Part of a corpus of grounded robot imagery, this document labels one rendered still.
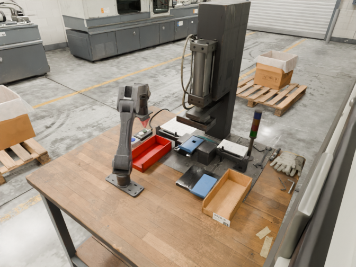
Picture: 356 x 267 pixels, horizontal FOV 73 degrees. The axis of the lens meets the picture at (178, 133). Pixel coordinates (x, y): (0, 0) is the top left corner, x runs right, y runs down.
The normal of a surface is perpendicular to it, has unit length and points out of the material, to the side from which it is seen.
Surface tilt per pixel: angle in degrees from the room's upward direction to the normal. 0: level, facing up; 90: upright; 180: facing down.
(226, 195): 0
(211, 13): 90
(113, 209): 0
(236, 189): 0
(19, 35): 90
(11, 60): 90
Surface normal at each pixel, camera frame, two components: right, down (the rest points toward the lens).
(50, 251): 0.01, -0.84
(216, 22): -0.57, 0.44
